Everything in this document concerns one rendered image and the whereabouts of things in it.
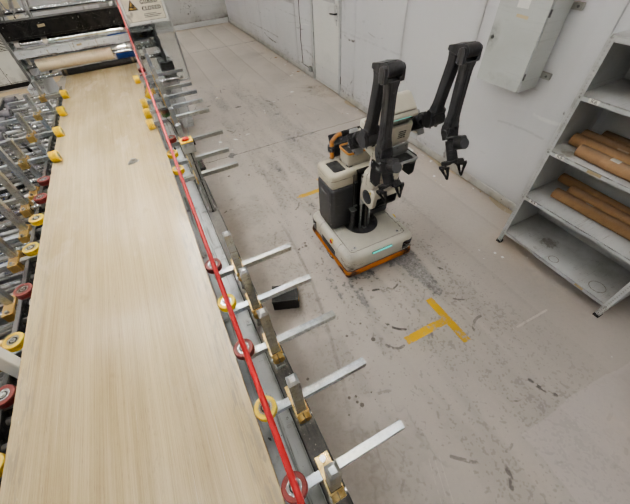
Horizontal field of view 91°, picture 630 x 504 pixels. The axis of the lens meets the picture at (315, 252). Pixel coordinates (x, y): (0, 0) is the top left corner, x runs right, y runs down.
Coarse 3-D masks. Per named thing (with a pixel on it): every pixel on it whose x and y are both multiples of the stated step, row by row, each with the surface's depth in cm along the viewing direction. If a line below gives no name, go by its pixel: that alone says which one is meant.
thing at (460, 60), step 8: (464, 48) 137; (464, 56) 139; (480, 56) 143; (464, 64) 142; (472, 64) 143; (464, 72) 145; (456, 80) 150; (464, 80) 147; (456, 88) 152; (464, 88) 150; (456, 96) 153; (464, 96) 154; (456, 104) 155; (448, 112) 161; (456, 112) 158; (448, 120) 162; (456, 120) 161; (448, 128) 164; (456, 128) 166; (448, 136) 167
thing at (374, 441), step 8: (392, 424) 110; (400, 424) 110; (384, 432) 108; (392, 432) 108; (368, 440) 107; (376, 440) 107; (384, 440) 107; (360, 448) 106; (368, 448) 105; (344, 456) 104; (352, 456) 104; (360, 456) 105; (344, 464) 103; (312, 480) 100; (320, 480) 100
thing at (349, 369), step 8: (360, 360) 124; (344, 368) 122; (352, 368) 122; (360, 368) 124; (328, 376) 120; (336, 376) 120; (344, 376) 121; (312, 384) 118; (320, 384) 118; (328, 384) 118; (304, 392) 116; (312, 392) 116; (288, 400) 115; (280, 408) 113; (288, 408) 115
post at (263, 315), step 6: (258, 312) 106; (264, 312) 105; (264, 318) 106; (264, 324) 109; (270, 324) 110; (264, 330) 111; (270, 330) 113; (270, 336) 116; (270, 342) 119; (276, 342) 121; (270, 348) 122; (276, 348) 124
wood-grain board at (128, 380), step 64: (64, 128) 270; (128, 128) 263; (64, 192) 204; (128, 192) 200; (64, 256) 164; (128, 256) 161; (192, 256) 159; (64, 320) 137; (128, 320) 135; (192, 320) 133; (64, 384) 117; (128, 384) 116; (192, 384) 115; (64, 448) 103; (128, 448) 102; (192, 448) 101; (256, 448) 100
